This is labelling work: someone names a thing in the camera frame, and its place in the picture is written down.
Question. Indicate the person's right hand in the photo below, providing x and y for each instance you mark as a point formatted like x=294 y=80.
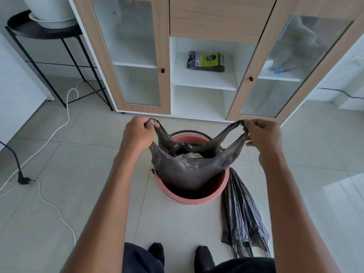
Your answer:
x=264 y=139

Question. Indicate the person's left hand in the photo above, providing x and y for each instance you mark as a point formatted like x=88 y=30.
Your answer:
x=136 y=136

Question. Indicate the person's left fingers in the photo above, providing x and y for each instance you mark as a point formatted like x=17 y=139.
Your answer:
x=149 y=124

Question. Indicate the person's right fingers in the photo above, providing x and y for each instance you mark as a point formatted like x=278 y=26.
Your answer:
x=248 y=129

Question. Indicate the black plastic garbage bag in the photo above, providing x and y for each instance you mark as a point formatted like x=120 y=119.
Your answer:
x=184 y=169

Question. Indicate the person's right forearm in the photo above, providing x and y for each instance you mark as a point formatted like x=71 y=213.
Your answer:
x=293 y=213

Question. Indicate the person's left forearm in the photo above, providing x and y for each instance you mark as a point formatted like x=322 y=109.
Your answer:
x=108 y=213

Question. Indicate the white crumpled trash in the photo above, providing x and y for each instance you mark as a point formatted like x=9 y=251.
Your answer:
x=189 y=156

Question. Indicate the blue and white item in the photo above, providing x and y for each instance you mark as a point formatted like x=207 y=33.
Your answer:
x=276 y=68

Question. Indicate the glass cabinet door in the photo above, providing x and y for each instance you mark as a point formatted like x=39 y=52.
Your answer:
x=136 y=53
x=287 y=68

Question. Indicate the pack of black garbage bags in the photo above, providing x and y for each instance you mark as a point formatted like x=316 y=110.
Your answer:
x=206 y=61

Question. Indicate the pink round waste bin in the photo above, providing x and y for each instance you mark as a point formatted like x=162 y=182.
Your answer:
x=196 y=198

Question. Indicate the crumpled black plastic bag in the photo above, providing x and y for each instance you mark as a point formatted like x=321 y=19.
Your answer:
x=240 y=216

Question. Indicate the white cloth behind glass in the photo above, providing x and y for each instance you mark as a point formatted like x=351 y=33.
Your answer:
x=301 y=39

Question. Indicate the wood and white cabinet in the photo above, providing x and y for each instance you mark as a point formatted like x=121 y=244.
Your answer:
x=216 y=22

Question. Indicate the person's black left sock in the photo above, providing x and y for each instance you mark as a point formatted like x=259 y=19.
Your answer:
x=157 y=253

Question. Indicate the person's black sock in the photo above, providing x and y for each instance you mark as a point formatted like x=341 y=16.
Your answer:
x=157 y=253
x=204 y=258

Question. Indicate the person's dark shorts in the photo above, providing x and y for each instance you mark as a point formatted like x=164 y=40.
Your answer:
x=136 y=258

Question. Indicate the white low appliance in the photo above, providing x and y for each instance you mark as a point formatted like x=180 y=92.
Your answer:
x=17 y=96

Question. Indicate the person's black right sock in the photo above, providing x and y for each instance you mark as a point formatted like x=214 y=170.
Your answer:
x=204 y=258

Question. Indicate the white pot saucer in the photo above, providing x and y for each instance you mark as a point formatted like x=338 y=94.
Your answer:
x=54 y=24

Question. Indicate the black round side table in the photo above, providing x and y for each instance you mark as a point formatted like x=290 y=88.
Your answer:
x=34 y=32

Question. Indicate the white plant pot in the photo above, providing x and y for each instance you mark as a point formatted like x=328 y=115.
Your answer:
x=48 y=7

